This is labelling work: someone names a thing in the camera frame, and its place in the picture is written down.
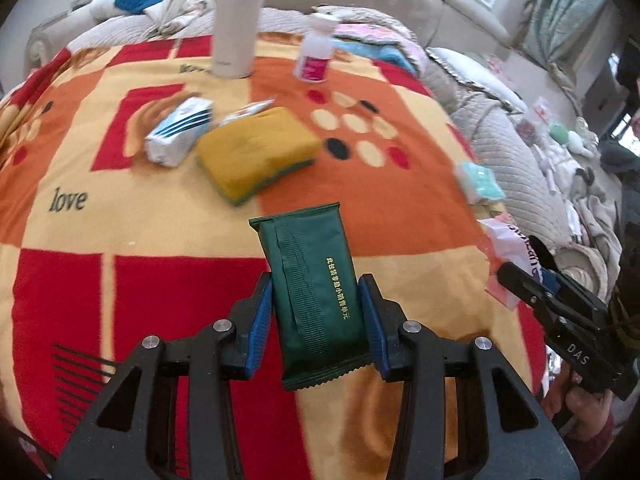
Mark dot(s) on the dark green packet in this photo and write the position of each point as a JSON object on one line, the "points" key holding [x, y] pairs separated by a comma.
{"points": [[315, 300]]}

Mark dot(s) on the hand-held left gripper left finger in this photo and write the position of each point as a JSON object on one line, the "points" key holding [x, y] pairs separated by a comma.
{"points": [[257, 330]]}

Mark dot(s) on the person's right hand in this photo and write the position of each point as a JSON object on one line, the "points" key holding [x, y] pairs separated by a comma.
{"points": [[585, 402]]}

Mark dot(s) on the blue striped white tissue pack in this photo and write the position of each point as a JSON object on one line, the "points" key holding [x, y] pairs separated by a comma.
{"points": [[177, 132]]}

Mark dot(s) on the white thermos bottle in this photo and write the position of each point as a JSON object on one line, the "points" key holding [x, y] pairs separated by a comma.
{"points": [[235, 25]]}

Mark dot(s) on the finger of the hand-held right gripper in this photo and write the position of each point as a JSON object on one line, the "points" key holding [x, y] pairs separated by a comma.
{"points": [[522, 285], [552, 280]]}

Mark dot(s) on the crumpled cream cloth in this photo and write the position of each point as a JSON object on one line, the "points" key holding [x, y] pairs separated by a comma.
{"points": [[180, 12]]}

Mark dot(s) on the grey quilted bedspread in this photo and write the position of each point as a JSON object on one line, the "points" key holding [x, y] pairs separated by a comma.
{"points": [[510, 160]]}

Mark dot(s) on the pale green curtain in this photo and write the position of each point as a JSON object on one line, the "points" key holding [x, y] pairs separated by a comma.
{"points": [[570, 15]]}

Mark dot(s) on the red orange printed blanket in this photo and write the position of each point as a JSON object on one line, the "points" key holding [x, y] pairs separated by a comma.
{"points": [[150, 240]]}

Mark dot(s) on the pale green plush toy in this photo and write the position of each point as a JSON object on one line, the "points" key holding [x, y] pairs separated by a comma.
{"points": [[570, 137]]}

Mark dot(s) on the teal white tissue pack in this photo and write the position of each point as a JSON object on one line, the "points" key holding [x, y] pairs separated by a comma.
{"points": [[480, 182]]}

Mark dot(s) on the white bottle with pink label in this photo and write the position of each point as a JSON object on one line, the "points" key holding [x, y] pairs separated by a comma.
{"points": [[314, 55]]}

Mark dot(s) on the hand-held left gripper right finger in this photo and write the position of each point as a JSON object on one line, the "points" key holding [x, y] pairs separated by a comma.
{"points": [[375, 335]]}

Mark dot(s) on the pink white plastic bag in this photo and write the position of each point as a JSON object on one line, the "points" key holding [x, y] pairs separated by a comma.
{"points": [[505, 245]]}

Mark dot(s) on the yellow green sponge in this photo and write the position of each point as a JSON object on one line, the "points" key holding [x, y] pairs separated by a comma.
{"points": [[255, 155]]}

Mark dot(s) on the pink folded cloth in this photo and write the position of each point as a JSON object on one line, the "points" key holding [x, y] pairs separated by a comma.
{"points": [[375, 45]]}

